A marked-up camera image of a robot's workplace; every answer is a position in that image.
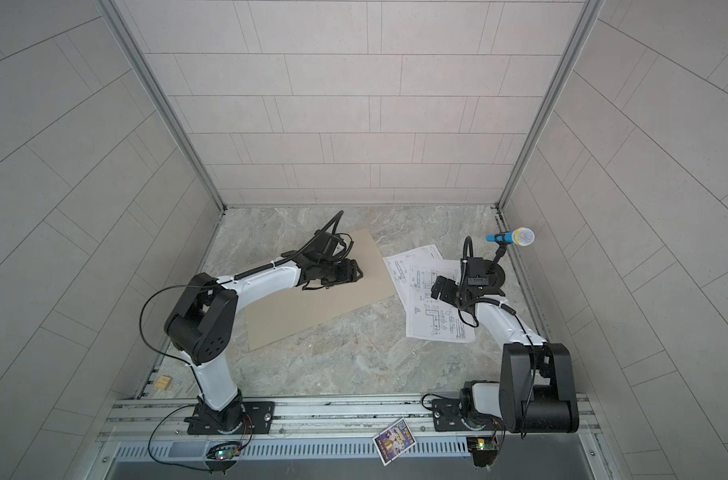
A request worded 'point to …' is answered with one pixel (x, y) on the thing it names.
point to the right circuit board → (483, 450)
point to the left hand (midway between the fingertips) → (365, 271)
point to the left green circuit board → (225, 454)
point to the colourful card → (394, 441)
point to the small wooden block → (162, 383)
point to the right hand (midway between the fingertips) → (444, 290)
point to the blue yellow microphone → (522, 236)
